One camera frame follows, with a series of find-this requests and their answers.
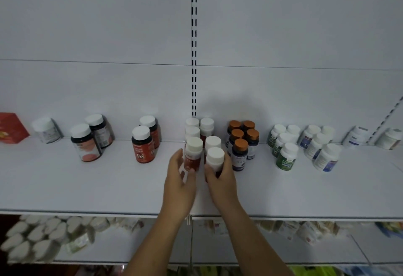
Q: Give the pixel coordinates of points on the person's left hand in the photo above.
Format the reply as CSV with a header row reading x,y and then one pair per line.
x,y
178,191

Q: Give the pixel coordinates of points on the person's right hand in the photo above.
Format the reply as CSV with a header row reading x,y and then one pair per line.
x,y
223,187

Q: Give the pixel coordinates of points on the red bottle white cap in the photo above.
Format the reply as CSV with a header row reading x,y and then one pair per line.
x,y
143,145
151,126

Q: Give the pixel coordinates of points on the green label white bottle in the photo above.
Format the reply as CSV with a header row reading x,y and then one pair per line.
x,y
281,142
276,134
286,157
293,129

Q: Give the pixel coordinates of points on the white metal shelf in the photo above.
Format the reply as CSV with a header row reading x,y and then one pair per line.
x,y
94,181

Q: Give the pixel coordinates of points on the dark bottle orange label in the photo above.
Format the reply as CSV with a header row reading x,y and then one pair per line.
x,y
100,129
85,143

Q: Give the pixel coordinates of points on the white bottle blue lid sticker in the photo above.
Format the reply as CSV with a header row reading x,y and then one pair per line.
x,y
355,135

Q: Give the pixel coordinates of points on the silver label bottle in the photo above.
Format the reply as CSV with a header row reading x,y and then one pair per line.
x,y
47,131

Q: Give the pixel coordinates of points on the orange label white bottle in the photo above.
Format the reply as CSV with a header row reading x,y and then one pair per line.
x,y
388,139

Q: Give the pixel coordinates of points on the person's right forearm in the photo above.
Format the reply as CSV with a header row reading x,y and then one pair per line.
x,y
252,244

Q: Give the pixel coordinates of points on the person's left forearm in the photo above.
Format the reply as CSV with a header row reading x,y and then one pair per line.
x,y
157,247

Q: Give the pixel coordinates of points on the red carton box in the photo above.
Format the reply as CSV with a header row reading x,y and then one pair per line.
x,y
11,128

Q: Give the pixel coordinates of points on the pile of green packets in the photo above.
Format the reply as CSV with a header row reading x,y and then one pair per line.
x,y
315,271

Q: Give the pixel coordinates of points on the stack of white heart-lid jars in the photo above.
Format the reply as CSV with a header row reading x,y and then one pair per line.
x,y
37,238

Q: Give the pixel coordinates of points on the blue packet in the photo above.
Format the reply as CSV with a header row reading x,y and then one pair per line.
x,y
390,230

